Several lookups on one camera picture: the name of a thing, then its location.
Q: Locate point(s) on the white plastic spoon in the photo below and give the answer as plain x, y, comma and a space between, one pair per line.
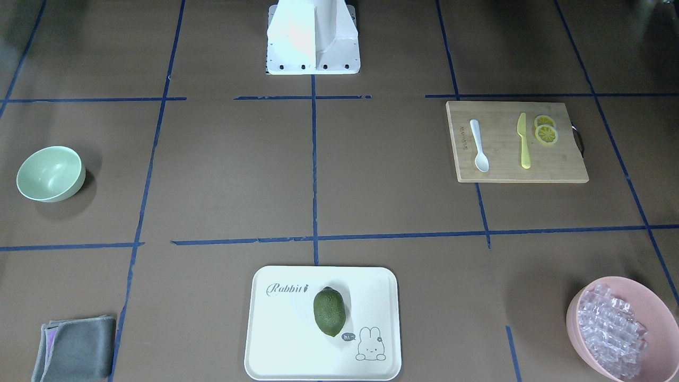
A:
480, 160

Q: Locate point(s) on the light green bowl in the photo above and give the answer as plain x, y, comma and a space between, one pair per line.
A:
51, 175

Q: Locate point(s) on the pink bowl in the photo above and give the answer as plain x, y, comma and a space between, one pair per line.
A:
659, 363

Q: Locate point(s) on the green lime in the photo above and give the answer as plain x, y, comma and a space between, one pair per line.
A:
329, 311

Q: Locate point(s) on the white rabbit tray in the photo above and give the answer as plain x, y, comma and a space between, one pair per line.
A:
284, 342

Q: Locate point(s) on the bamboo cutting board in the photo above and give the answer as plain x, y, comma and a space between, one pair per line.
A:
558, 163

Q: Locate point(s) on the yellow plastic knife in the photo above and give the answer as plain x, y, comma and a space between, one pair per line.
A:
525, 160

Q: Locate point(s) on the upper lemon slice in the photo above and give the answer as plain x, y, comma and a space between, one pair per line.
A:
541, 120

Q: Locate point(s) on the lemon slice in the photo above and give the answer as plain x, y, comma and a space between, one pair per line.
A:
546, 134
541, 120

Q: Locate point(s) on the lower lemon slice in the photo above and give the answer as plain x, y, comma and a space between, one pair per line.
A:
546, 134

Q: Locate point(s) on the grey folded cloth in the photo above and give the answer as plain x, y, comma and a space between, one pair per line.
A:
75, 349

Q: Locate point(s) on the clear ice cubes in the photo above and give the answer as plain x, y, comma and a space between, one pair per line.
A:
611, 332

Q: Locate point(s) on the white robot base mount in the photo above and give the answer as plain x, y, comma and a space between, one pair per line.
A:
312, 38

